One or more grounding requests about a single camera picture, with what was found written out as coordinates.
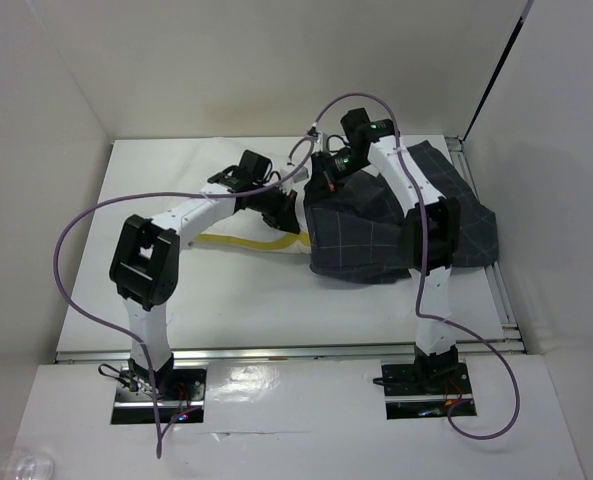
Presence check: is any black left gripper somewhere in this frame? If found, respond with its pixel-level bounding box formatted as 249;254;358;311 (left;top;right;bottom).
250;183;300;234

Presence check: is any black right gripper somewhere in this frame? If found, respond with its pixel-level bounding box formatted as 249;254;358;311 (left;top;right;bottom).
303;147;370;206

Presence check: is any dark grey checked pillowcase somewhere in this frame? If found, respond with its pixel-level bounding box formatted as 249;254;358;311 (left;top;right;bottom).
305;141;500;284

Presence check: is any white pillow with yellow edge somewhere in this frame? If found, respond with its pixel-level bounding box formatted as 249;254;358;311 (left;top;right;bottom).
173;137;311;254

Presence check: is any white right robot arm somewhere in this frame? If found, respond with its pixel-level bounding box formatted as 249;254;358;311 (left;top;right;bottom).
304;108;461;392

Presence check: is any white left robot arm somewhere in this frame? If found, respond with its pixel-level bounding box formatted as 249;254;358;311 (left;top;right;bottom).
109;150;300;399

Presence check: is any clear plastic object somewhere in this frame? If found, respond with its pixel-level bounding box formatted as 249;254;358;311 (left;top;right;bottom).
0;448;55;480

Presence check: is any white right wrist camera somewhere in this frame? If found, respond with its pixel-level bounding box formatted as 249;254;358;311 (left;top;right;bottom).
306;124;328;152

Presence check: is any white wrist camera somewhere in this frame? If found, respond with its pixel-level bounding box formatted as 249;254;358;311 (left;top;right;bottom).
278;164;309;190
306;124;328;152

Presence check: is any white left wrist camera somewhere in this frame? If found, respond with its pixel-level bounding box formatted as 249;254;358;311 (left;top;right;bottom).
278;164;309;190

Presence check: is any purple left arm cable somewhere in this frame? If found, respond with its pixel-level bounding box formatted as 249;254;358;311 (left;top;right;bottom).
51;135;317;460

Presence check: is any aluminium right side rail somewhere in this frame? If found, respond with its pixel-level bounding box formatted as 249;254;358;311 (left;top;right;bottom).
445;137;527;354

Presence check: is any aluminium rail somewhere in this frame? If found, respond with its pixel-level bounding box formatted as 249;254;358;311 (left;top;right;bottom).
54;339;527;365
445;137;527;354

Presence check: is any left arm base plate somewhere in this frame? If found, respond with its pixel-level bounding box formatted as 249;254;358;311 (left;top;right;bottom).
97;363;207;425

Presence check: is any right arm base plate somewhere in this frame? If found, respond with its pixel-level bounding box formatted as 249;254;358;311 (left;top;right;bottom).
372;362;477;420

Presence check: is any aluminium front rail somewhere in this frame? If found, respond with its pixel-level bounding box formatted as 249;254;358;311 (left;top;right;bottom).
54;339;527;365

